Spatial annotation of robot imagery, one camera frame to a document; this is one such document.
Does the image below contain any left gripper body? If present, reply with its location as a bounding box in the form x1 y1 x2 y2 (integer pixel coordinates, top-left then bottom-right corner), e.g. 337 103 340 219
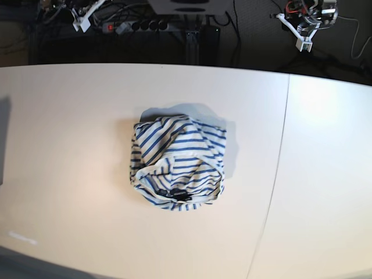
270 0 338 42

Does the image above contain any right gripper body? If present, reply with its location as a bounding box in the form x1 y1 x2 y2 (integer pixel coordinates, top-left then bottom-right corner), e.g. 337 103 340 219
71 0 105 25

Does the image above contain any blue white striped T-shirt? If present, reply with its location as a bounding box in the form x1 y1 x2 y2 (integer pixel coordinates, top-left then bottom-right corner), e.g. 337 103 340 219
130 115 227 211

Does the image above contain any white power strip with plugs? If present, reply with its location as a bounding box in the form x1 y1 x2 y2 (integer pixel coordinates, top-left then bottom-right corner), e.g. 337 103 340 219
101 20 170 35

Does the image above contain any grey box under table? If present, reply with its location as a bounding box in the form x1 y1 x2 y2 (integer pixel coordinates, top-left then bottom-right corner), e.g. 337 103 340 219
148 0 232 15

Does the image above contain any black power adapter box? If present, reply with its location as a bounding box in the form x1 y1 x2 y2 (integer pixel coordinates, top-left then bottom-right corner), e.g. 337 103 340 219
199 25 220 66

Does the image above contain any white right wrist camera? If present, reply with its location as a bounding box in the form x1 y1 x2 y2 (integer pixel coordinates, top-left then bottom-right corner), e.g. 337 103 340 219
73 18 91 33

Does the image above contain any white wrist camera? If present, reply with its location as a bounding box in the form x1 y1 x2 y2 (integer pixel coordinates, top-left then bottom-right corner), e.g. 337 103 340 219
296 38 313 52
73 18 91 33

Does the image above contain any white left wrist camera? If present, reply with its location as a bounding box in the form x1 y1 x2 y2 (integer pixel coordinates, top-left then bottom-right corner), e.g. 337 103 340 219
296 38 313 52

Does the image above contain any white cable on floor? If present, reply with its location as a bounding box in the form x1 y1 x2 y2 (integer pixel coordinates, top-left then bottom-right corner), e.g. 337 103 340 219
337 16 372 59

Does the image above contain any aluminium table leg post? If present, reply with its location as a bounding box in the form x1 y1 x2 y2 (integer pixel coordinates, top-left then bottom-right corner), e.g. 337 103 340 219
185 31 199 65

